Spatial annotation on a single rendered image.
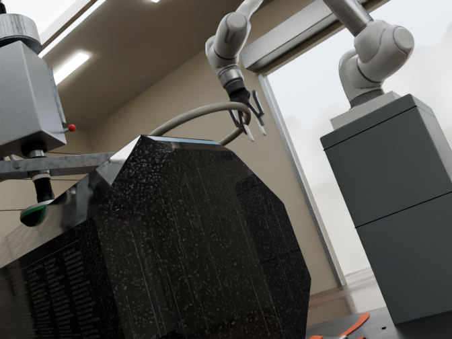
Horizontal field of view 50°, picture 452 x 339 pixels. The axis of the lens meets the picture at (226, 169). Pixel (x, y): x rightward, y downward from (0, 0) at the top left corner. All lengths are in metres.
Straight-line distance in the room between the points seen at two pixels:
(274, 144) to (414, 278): 5.05
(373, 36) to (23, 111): 1.40
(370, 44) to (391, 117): 0.30
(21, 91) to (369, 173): 1.42
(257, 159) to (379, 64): 5.02
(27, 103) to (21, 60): 0.20
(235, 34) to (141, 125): 6.71
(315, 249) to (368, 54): 4.75
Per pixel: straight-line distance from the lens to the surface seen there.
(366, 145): 1.97
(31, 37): 2.28
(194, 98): 7.69
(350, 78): 2.15
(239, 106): 1.77
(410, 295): 1.96
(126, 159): 1.36
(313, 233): 6.55
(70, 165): 1.97
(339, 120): 2.08
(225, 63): 1.86
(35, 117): 2.04
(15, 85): 2.13
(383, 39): 2.00
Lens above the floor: 0.30
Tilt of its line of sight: 14 degrees up
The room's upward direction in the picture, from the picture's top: 19 degrees counter-clockwise
